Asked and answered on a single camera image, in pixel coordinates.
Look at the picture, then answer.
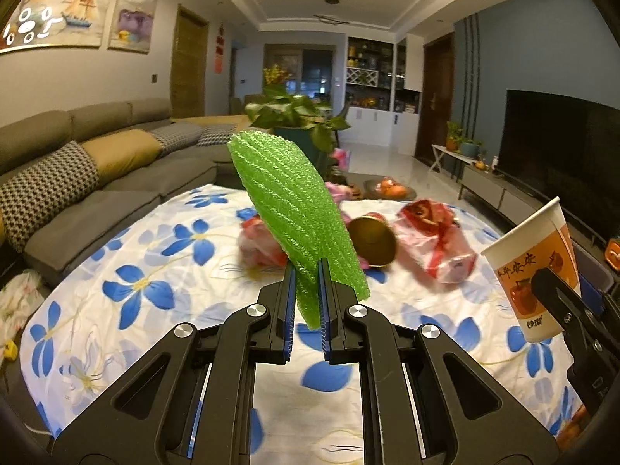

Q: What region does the red paper cup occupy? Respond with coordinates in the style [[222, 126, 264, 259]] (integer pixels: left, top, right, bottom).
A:
[[349, 213, 398, 268]]

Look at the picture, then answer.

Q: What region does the black flat television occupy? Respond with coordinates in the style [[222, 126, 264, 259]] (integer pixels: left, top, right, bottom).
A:
[[499, 90, 620, 236]]

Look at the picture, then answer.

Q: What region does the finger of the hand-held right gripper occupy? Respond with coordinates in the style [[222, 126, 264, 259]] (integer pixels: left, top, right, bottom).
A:
[[532, 267, 606, 350], [579, 274, 620, 315]]

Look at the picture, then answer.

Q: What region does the teal planter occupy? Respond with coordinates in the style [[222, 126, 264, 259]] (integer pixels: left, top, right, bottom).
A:
[[274, 126, 335, 180]]

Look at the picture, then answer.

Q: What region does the floral cloth on floor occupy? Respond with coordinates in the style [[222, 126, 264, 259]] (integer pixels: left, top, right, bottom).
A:
[[0, 271, 44, 364]]

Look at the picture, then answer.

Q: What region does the yellow cushion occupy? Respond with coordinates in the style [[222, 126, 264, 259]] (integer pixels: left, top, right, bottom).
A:
[[80, 130, 163, 187]]

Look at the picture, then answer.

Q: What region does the pink plastic bag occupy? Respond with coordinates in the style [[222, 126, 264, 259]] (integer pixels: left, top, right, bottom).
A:
[[324, 181, 362, 204]]

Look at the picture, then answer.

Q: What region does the grey sofa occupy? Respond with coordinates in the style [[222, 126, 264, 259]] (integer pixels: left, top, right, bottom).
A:
[[0, 98, 253, 286]]

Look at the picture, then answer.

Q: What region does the red white plastic bag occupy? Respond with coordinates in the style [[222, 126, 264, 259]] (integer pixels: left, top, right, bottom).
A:
[[237, 208, 291, 267], [392, 200, 478, 284]]

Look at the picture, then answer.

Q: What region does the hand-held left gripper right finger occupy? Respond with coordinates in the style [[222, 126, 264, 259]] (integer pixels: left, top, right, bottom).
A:
[[317, 258, 558, 465]]

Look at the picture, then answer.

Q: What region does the white side table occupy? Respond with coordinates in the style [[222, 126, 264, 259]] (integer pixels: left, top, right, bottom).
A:
[[431, 144, 468, 175]]

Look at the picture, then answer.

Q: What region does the glass balcony door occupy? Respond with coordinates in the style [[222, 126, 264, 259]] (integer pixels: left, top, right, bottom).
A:
[[264, 45, 337, 102]]

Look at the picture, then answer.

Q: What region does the fruit plate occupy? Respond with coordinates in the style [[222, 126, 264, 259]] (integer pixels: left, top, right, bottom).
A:
[[364, 177, 417, 200]]

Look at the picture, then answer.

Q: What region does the person's right hand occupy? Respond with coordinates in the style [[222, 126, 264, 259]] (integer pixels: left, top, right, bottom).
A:
[[557, 397, 598, 452]]

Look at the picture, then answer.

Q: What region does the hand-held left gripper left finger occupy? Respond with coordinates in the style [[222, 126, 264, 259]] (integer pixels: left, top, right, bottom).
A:
[[51, 265, 297, 465]]

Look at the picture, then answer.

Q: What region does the dark coffee table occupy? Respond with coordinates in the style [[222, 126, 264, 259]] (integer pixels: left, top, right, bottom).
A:
[[334, 169, 417, 202]]

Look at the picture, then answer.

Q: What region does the large orange paper cup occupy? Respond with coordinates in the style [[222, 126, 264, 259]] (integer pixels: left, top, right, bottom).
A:
[[481, 197, 582, 344]]

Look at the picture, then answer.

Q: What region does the dark wooden door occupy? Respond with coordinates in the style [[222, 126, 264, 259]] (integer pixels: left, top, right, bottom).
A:
[[420, 31, 456, 158]]

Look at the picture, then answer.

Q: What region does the purple painting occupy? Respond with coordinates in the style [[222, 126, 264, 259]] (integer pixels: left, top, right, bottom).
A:
[[107, 0, 160, 53]]

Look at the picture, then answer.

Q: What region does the white display cabinet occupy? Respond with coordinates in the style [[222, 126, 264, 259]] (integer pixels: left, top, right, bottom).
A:
[[346, 34, 427, 146]]

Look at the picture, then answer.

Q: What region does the light wooden door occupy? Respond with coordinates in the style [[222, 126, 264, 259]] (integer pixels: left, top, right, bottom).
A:
[[170, 4, 210, 119]]

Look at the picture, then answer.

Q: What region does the blue floral tablecloth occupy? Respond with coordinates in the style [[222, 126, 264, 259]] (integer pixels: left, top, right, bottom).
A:
[[19, 184, 587, 465]]

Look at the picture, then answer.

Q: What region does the yellow sofa blanket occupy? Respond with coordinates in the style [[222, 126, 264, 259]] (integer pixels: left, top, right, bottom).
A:
[[172, 114, 253, 131]]

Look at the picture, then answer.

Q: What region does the large houndstooth cushion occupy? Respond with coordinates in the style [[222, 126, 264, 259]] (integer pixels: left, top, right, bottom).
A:
[[0, 140, 100, 253]]

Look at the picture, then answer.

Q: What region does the green pothos plant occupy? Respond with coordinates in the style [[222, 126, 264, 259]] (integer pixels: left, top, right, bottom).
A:
[[245, 84, 352, 156]]

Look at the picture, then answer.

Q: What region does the green foam net sleeve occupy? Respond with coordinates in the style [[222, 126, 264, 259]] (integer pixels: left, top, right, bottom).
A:
[[227, 131, 371, 332]]

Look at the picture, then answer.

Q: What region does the grey television cabinet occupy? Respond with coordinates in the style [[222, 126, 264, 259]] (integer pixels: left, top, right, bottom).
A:
[[458, 162, 620, 272]]

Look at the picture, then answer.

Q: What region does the small houndstooth cushion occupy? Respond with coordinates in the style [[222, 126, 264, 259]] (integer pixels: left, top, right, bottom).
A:
[[196, 125, 238, 147], [148, 123, 204, 156]]

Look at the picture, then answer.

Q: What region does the sailboat painting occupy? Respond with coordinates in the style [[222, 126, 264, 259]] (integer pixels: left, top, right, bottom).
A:
[[0, 0, 119, 54]]

